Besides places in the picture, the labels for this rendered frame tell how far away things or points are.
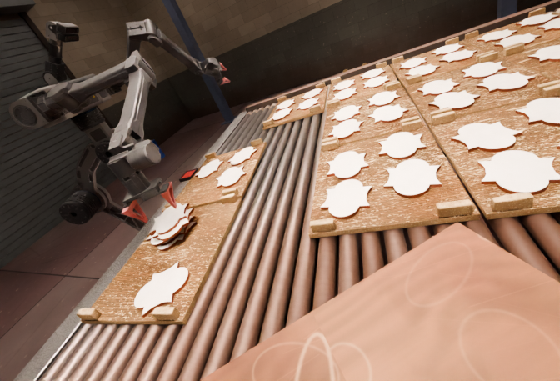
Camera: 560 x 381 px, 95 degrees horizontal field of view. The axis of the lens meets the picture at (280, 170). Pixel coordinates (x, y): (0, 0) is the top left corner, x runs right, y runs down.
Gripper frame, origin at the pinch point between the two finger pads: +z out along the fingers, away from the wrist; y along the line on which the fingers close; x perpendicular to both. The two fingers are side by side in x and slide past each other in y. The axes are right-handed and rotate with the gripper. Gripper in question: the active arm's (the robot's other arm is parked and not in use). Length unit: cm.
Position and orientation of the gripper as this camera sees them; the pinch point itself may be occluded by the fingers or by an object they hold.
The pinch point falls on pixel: (160, 213)
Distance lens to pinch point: 86.4
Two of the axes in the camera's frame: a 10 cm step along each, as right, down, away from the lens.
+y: 9.0, -4.3, 0.2
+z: 3.8, 8.1, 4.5
